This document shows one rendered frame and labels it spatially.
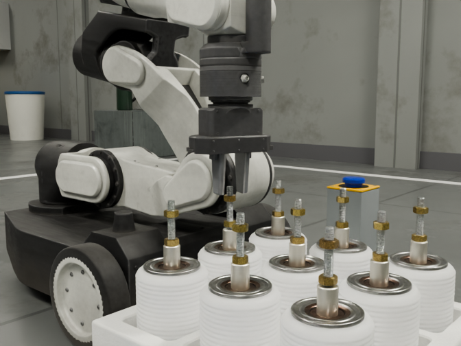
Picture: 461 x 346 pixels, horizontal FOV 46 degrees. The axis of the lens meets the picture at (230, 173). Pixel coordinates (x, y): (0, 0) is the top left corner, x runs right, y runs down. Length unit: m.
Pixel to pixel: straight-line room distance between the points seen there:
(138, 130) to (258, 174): 3.31
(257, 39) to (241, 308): 0.34
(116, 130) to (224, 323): 3.91
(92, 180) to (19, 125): 5.46
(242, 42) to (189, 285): 0.33
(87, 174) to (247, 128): 0.63
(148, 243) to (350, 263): 0.44
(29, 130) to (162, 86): 5.64
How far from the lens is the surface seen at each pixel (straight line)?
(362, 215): 0.97
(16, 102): 6.73
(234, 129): 0.75
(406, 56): 3.89
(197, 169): 1.03
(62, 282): 1.12
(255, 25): 0.73
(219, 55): 0.74
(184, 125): 1.12
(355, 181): 0.98
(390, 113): 3.92
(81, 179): 1.34
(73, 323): 1.12
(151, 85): 1.15
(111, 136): 4.53
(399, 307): 0.65
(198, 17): 0.75
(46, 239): 1.25
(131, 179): 1.26
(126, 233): 1.07
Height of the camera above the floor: 0.47
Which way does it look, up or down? 8 degrees down
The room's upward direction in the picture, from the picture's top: straight up
